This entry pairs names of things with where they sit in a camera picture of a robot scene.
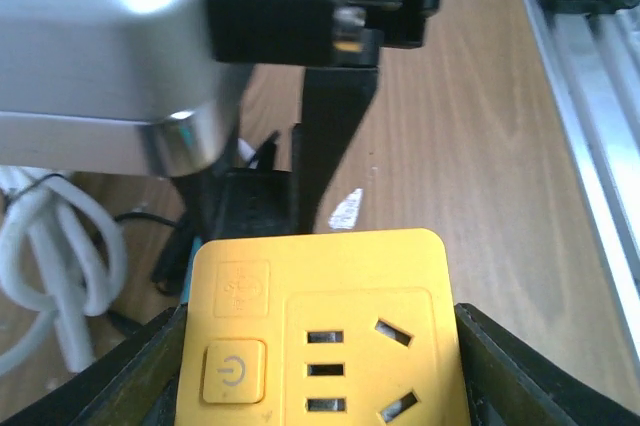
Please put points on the black power adapter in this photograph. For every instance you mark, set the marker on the black power adapter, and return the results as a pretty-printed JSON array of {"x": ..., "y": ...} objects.
[{"x": 253, "y": 204}]

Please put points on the teal power strip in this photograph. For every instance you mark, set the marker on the teal power strip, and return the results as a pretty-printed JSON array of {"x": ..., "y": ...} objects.
[{"x": 185, "y": 295}]

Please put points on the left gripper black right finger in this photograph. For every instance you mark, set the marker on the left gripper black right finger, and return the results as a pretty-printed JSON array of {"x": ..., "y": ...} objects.
[{"x": 509, "y": 383}]

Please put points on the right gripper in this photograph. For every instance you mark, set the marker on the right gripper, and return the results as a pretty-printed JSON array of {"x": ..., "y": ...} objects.
[{"x": 319, "y": 33}]

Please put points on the yellow cube socket adapter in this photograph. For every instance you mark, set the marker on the yellow cube socket adapter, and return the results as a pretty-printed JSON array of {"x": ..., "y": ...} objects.
[{"x": 325, "y": 329}]

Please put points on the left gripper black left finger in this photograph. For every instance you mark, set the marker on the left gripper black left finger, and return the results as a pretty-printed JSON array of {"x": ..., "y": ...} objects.
[{"x": 134, "y": 384}]

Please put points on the aluminium rail frame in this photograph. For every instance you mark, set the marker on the aluminium rail frame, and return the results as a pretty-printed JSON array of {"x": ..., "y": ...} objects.
[{"x": 592, "y": 64}]

